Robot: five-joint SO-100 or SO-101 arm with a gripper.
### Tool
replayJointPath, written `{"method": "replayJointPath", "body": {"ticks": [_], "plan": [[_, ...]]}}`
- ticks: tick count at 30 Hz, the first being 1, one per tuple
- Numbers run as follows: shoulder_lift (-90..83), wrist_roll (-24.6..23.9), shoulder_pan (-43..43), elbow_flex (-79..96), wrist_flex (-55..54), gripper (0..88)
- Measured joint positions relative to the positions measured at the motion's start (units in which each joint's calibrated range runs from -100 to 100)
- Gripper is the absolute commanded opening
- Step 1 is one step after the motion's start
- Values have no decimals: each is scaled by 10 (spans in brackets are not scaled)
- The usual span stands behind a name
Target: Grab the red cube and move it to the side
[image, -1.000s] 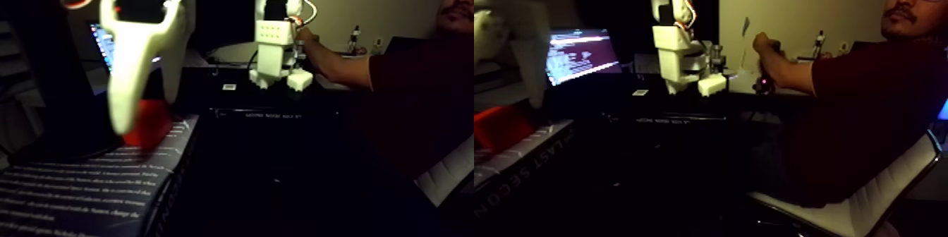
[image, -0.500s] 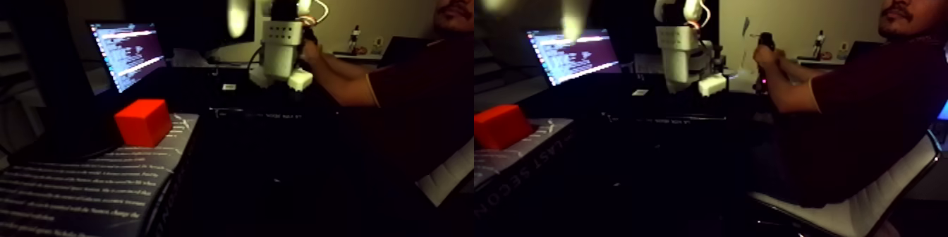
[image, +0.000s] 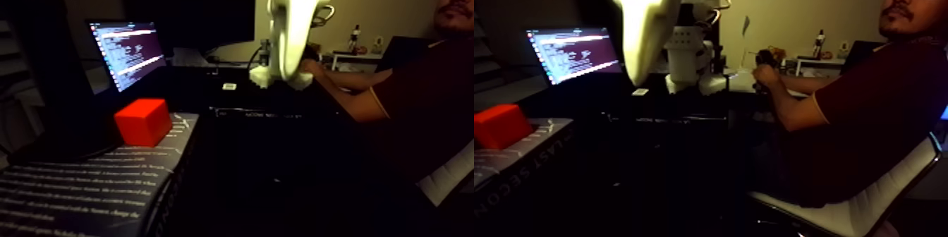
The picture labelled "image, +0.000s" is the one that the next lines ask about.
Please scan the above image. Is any red cube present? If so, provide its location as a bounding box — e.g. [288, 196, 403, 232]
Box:
[113, 97, 174, 148]

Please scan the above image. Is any dark leader arm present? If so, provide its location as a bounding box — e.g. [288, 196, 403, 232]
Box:
[751, 46, 786, 95]

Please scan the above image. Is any person's right hand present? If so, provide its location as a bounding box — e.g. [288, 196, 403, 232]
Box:
[300, 58, 328, 79]

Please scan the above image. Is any white shelf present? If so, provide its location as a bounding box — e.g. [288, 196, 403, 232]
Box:
[329, 49, 386, 73]

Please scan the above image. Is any black box with lettering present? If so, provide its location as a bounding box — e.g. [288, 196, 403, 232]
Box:
[209, 106, 297, 119]

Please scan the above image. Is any black wide monitor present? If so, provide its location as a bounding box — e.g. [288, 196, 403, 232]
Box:
[121, 0, 257, 53]

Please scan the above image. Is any person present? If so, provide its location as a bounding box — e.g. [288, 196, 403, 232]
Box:
[300, 0, 475, 189]

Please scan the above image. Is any open laptop with lit screen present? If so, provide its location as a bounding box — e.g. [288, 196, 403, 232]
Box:
[87, 20, 175, 95]

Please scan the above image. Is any black monitor with round stand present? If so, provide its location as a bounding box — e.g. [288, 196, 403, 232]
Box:
[0, 0, 142, 164]

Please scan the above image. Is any dark book with white text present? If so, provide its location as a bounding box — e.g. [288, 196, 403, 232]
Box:
[0, 112, 201, 237]

